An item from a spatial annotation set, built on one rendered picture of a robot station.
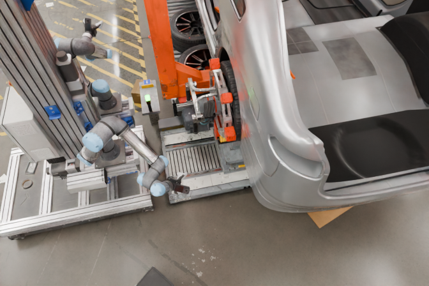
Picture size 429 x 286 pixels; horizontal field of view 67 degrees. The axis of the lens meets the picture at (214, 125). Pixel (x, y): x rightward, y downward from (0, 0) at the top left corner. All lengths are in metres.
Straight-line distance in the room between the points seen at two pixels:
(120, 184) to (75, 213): 0.44
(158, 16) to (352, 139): 1.70
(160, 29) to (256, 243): 1.95
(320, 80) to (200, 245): 1.70
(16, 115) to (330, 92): 2.24
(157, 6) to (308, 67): 1.27
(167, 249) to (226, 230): 0.54
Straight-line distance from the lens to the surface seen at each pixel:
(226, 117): 2.40
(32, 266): 3.31
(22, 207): 3.32
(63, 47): 2.45
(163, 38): 2.67
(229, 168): 3.09
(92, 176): 2.57
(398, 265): 3.30
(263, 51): 1.79
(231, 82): 2.37
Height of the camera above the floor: 2.86
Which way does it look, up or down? 53 degrees down
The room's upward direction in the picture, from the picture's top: straight up
